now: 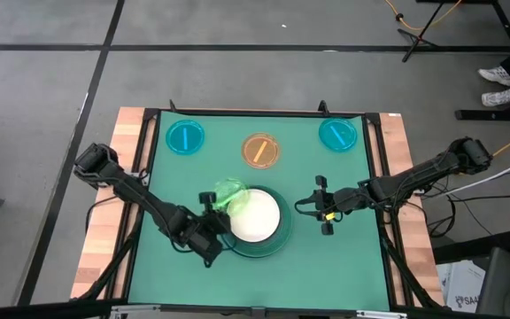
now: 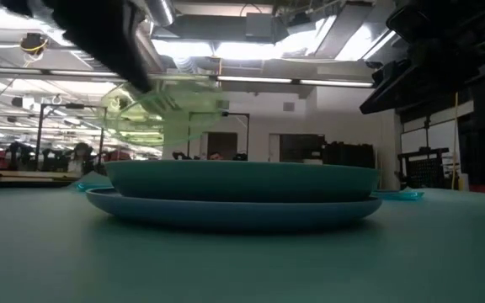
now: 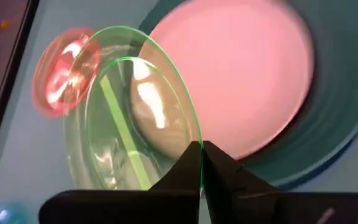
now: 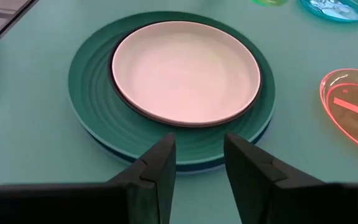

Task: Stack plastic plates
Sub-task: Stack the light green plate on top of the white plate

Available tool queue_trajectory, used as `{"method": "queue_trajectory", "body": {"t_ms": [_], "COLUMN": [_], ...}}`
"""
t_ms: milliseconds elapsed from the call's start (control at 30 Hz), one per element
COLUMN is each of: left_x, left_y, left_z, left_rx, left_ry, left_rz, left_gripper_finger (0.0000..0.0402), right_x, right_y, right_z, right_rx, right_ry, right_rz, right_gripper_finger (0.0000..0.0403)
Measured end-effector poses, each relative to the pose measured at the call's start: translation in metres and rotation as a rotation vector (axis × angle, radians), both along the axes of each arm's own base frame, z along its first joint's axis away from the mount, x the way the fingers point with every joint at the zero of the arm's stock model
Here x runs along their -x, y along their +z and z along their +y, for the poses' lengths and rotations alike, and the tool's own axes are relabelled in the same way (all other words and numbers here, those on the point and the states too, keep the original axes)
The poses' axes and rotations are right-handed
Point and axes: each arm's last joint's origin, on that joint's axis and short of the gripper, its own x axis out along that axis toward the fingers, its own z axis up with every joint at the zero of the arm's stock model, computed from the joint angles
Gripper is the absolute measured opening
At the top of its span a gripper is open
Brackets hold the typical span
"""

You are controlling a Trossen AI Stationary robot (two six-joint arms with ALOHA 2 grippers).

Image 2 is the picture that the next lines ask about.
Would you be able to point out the green transparent plastic plate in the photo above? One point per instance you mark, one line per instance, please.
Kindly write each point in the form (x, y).
(175, 122)

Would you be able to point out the silver ventilation duct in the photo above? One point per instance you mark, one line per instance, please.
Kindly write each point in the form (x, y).
(160, 12)

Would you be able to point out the ceiling light strip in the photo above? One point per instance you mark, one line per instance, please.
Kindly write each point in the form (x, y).
(336, 83)
(254, 79)
(83, 73)

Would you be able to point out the teal bowl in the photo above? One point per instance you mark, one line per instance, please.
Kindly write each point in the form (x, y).
(242, 181)

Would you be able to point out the stacked black cases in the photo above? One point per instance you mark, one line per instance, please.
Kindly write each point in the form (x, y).
(348, 155)

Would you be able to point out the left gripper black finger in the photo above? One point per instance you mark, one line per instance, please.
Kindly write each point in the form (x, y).
(108, 38)

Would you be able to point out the black perforated stand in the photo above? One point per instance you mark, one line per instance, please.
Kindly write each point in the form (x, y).
(425, 170)

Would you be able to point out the blue transparent plastic plate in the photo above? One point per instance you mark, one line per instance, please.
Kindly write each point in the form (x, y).
(400, 195)
(89, 186)

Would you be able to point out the green table mat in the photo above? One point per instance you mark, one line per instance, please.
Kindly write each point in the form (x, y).
(242, 265)

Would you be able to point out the large periwinkle blue plate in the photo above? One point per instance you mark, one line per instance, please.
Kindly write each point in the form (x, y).
(234, 214)

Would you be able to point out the black gantry frame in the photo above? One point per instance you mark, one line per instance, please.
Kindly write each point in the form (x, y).
(39, 134)
(248, 134)

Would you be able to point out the black ceiling box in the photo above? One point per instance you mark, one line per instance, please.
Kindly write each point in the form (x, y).
(266, 27)

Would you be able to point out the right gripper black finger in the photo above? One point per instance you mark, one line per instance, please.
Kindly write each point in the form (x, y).
(427, 86)

